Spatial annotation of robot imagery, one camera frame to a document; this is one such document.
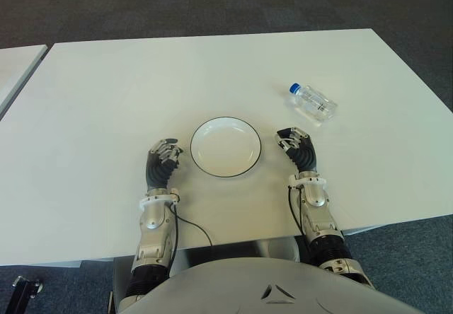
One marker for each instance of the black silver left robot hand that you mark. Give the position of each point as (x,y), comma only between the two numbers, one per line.
(159,172)

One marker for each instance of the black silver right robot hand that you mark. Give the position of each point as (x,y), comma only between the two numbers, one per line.
(304,155)

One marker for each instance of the clear blue-capped water bottle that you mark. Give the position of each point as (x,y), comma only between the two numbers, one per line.
(313,102)

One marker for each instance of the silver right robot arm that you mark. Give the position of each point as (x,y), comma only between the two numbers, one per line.
(315,201)

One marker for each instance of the white black-rimmed plate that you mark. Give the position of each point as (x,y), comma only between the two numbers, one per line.
(226,148)

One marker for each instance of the grey robot torso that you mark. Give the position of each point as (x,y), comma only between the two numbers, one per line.
(247,285)

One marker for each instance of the neighbouring white table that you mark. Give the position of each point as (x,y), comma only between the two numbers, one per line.
(17,66)

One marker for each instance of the black wheeled stand base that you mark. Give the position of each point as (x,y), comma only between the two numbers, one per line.
(23,292)

